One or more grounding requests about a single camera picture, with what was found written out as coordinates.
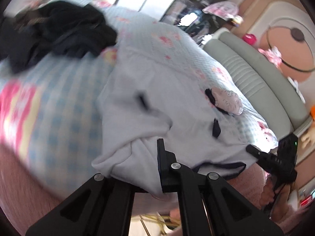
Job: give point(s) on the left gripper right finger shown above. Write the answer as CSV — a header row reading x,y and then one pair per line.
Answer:
x,y
208,204

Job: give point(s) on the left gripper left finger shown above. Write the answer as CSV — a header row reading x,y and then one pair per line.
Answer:
x,y
98,207

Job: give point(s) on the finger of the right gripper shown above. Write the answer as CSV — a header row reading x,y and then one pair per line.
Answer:
x,y
257,153

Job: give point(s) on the white navy-trimmed t-shirt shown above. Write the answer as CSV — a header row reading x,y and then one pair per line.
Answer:
x,y
145,100

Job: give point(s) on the black open clothes rack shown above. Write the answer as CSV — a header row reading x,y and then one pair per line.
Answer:
x,y
188,15

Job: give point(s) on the black clothes pile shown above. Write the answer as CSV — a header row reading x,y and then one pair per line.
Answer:
x,y
60,27

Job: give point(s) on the person right hand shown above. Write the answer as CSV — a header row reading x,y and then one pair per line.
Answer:
x,y
280,196

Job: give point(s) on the grey padded headboard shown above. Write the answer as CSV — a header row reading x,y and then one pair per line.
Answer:
x,y
264,86

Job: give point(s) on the pink white storage pouch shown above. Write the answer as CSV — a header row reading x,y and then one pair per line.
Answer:
x,y
227,102

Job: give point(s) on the pink white plush toy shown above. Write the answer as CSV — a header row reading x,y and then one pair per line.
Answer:
x,y
273,55

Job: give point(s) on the blue checked cartoon bedspread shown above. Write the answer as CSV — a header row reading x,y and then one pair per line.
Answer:
x,y
66,119

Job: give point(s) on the red plush toy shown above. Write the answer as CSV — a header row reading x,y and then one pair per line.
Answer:
x,y
250,39

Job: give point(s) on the yellow white duck plush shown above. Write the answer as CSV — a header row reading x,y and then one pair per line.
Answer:
x,y
237,20

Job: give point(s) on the pink patterned hanging cloth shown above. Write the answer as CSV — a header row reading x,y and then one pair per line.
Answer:
x,y
225,10

